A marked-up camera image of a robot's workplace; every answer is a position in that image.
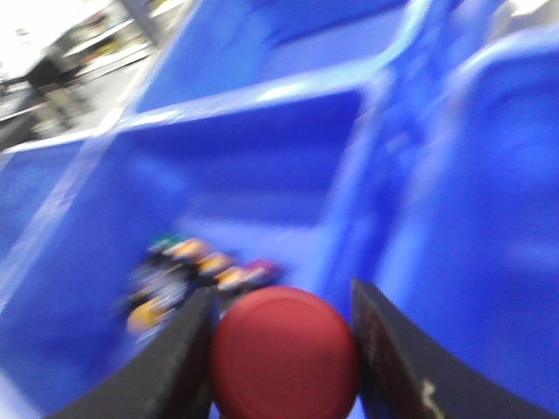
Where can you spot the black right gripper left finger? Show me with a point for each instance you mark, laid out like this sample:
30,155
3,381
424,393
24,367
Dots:
169,378

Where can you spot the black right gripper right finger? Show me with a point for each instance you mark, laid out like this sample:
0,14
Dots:
407,374

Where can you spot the blue plastic crate right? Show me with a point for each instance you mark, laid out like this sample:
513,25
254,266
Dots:
467,243

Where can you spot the blue plastic crate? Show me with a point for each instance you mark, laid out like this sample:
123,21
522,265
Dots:
467,243
282,178

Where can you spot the blue plastic crate left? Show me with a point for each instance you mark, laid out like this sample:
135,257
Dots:
282,178

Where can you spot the blue rear crate left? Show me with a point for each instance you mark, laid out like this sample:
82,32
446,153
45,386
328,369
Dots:
268,51

